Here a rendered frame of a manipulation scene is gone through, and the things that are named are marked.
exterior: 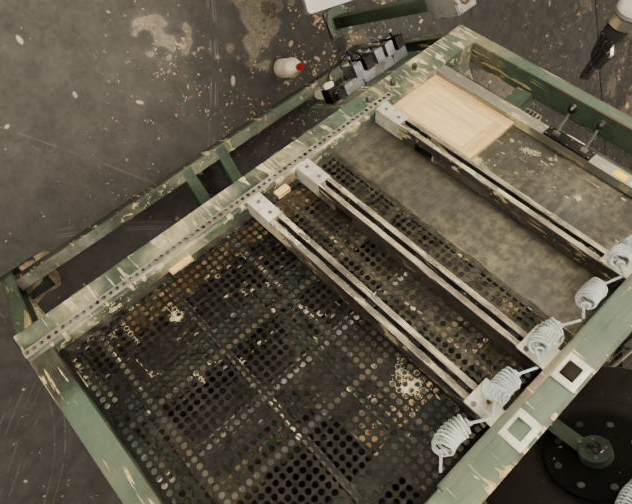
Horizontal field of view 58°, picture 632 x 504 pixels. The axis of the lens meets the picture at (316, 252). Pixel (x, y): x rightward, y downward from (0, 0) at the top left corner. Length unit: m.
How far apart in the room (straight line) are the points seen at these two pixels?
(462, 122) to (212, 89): 1.27
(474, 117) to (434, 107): 0.17
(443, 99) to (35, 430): 2.42
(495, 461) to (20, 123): 2.24
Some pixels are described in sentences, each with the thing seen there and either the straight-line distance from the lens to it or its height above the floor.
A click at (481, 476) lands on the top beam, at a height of 1.91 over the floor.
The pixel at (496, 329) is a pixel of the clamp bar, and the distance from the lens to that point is 1.80.
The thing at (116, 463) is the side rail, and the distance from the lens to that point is 1.77.
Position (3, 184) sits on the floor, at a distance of 2.77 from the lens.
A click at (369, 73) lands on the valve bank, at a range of 2.53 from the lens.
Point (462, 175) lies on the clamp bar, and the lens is 2.16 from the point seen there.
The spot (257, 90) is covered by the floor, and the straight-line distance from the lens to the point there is 3.07.
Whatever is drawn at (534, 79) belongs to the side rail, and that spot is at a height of 1.17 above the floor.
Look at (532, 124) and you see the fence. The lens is 2.40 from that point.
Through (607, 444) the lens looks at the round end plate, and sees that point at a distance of 2.20.
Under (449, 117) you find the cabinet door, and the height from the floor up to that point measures 1.06.
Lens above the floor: 2.74
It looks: 55 degrees down
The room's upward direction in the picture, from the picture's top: 112 degrees clockwise
